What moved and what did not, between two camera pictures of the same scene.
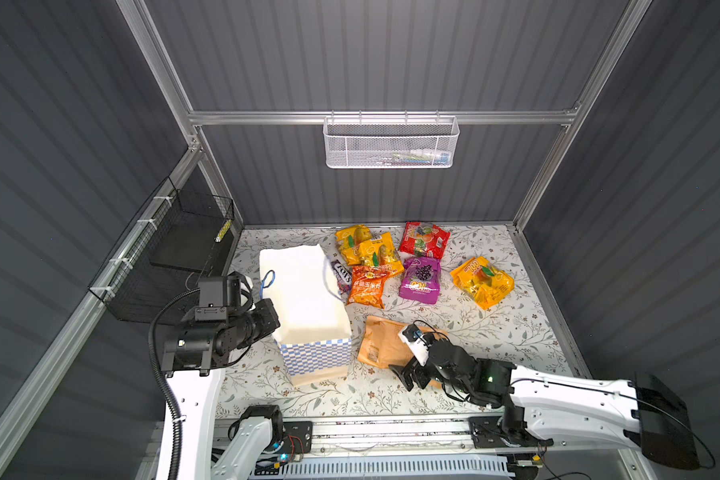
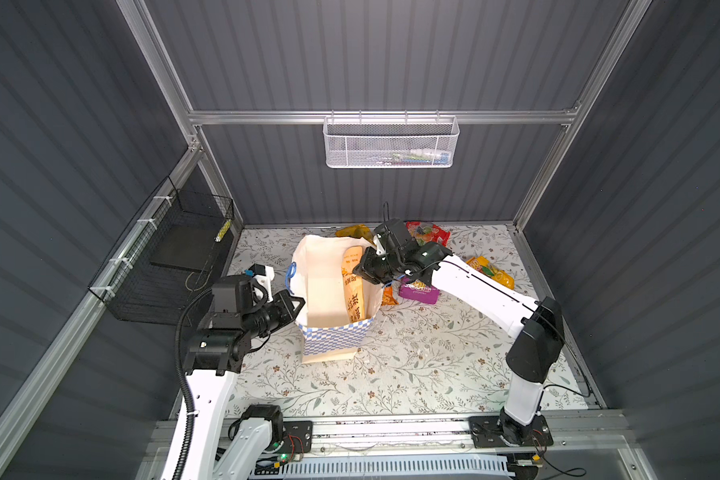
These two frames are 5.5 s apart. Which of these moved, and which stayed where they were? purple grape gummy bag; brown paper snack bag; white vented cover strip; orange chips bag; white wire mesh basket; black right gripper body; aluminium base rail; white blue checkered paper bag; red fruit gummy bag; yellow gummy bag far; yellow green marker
Moved: black right gripper body; brown paper snack bag; orange chips bag; white blue checkered paper bag
Stayed: white vented cover strip; yellow gummy bag far; aluminium base rail; red fruit gummy bag; white wire mesh basket; purple grape gummy bag; yellow green marker
